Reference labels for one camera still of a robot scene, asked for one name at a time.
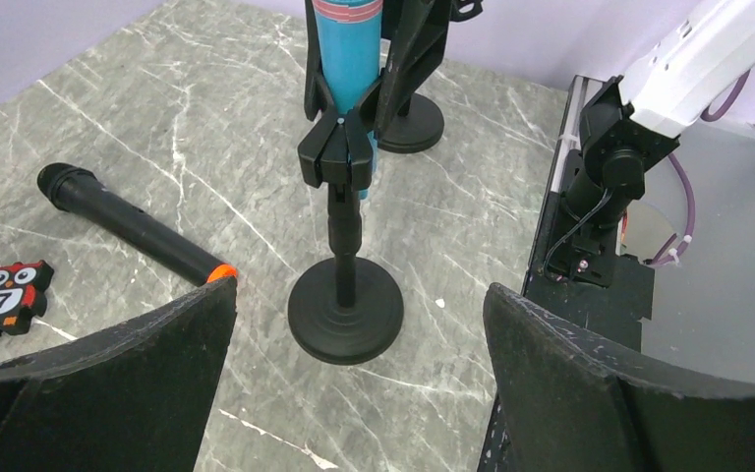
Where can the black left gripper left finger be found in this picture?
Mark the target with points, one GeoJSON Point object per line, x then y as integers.
{"type": "Point", "coordinates": [135, 396]}

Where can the black orange-tipped microphone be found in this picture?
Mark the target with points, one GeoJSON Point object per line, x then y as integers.
{"type": "Point", "coordinates": [77, 191]}

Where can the red owl number tile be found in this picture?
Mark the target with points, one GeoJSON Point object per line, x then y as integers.
{"type": "Point", "coordinates": [22, 295]}

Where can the black round-base mic stand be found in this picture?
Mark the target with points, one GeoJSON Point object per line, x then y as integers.
{"type": "Point", "coordinates": [418, 129]}
{"type": "Point", "coordinates": [345, 310]}

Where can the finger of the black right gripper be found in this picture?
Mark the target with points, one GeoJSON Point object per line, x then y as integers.
{"type": "Point", "coordinates": [417, 33]}
{"type": "Point", "coordinates": [317, 95]}

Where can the blue microphone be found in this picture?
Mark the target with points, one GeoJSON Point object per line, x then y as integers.
{"type": "Point", "coordinates": [349, 34]}

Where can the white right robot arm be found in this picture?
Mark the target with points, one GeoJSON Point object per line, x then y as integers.
{"type": "Point", "coordinates": [669, 88]}

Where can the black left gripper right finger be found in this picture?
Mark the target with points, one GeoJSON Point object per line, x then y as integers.
{"type": "Point", "coordinates": [631, 404]}

